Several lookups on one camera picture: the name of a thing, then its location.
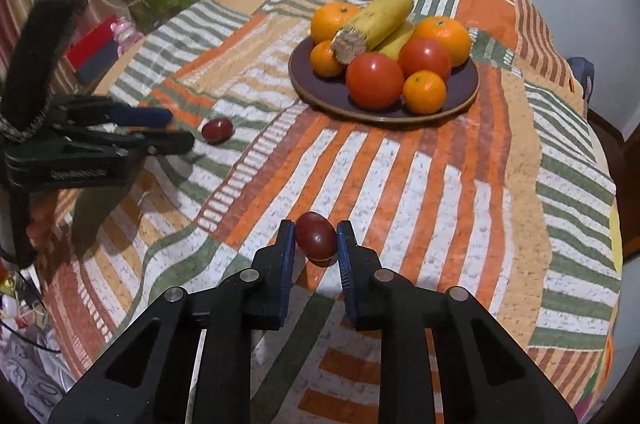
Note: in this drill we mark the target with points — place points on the red jujube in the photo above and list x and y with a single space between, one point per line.
316 236
218 131

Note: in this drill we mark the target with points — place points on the purple plate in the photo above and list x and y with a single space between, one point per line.
460 96

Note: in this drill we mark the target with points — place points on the red box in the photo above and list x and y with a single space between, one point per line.
92 48

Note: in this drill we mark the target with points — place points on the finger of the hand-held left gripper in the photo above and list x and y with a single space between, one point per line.
145 117
165 142

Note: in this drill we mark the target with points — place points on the striped patchwork blanket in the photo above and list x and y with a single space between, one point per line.
400 204

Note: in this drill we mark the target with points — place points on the grey-blue backpack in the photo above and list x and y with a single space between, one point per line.
582 78

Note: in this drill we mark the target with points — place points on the small mandarin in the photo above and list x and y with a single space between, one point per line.
322 61
425 92

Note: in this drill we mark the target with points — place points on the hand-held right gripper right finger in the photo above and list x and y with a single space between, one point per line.
344 269

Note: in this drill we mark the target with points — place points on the yellow-green cloth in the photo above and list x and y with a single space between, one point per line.
616 234

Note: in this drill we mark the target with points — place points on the large orange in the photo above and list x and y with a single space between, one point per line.
332 18
445 38

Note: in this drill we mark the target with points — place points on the yellow corn cob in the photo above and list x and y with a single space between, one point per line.
380 18
400 41

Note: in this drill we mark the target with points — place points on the red tomato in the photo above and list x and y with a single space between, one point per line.
427 56
375 82

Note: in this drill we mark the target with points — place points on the pink toy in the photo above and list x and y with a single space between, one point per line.
125 32

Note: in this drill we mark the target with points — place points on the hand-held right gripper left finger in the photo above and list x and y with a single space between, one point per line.
289 264

